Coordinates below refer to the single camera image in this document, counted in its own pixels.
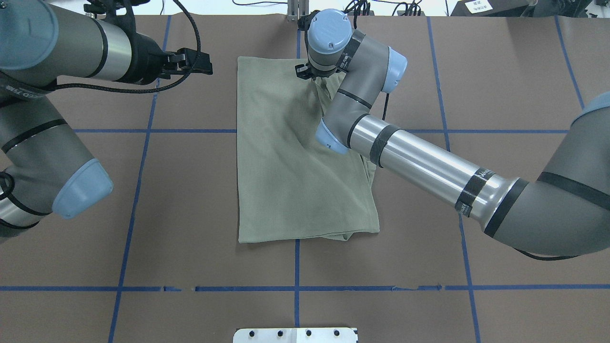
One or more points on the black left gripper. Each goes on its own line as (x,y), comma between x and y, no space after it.
(148,57)

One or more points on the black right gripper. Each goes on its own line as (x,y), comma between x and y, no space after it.
(302,71)

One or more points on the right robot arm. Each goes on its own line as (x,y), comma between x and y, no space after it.
(562,215)

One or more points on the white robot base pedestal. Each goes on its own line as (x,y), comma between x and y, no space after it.
(330,334)

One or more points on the black box with label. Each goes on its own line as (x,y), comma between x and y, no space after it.
(491,8)

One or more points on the olive green long-sleeve shirt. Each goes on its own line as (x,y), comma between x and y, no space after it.
(289,185)

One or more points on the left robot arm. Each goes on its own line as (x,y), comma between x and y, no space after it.
(45,48)

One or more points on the aluminium frame post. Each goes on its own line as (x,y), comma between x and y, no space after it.
(297,9)

